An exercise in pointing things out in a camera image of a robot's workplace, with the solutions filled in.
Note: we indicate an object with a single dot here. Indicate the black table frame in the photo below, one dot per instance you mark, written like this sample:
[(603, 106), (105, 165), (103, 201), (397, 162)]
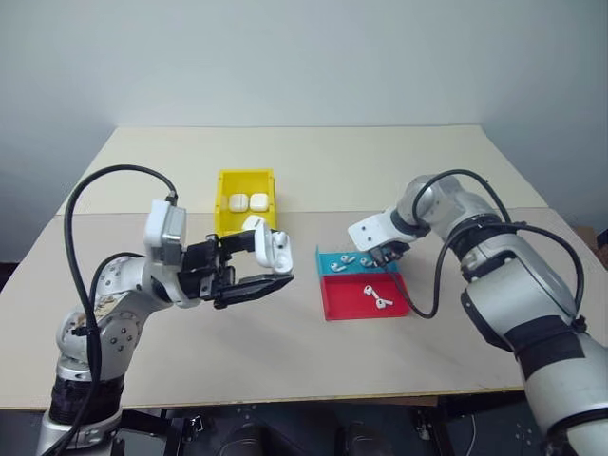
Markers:
[(304, 413)]

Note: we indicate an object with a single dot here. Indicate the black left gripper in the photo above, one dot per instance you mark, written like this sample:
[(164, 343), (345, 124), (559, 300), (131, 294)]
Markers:
[(199, 273)]

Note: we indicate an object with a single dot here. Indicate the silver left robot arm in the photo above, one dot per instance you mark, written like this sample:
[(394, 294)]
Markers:
[(121, 328)]

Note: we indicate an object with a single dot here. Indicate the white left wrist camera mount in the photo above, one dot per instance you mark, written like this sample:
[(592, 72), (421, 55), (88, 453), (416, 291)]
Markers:
[(157, 228)]

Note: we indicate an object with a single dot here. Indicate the yellow plastic bin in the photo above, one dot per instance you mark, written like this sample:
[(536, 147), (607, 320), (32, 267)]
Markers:
[(225, 216)]

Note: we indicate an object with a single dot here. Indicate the red plastic tray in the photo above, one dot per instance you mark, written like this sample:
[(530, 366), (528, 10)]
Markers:
[(347, 299)]

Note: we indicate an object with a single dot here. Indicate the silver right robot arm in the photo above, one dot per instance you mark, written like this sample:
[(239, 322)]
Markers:
[(522, 266)]

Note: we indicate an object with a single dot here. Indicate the brown cardboard box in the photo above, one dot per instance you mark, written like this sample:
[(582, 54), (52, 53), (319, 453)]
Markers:
[(593, 242)]

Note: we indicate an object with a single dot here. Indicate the dark rounded shape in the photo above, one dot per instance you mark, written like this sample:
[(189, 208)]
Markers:
[(247, 437)]

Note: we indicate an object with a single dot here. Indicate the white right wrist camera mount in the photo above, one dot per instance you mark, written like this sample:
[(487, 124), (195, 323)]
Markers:
[(373, 230)]

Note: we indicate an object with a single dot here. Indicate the blue plastic tray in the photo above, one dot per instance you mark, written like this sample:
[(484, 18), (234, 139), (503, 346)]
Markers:
[(328, 256)]

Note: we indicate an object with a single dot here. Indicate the white earbud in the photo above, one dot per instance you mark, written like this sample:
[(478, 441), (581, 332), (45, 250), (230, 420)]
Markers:
[(338, 266), (281, 238), (382, 303), (348, 259), (368, 290), (366, 261)]

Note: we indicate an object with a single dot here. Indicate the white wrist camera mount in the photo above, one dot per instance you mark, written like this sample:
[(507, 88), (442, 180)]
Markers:
[(157, 228), (373, 230)]

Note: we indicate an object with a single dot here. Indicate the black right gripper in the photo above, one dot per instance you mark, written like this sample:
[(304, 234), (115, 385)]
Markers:
[(396, 248)]

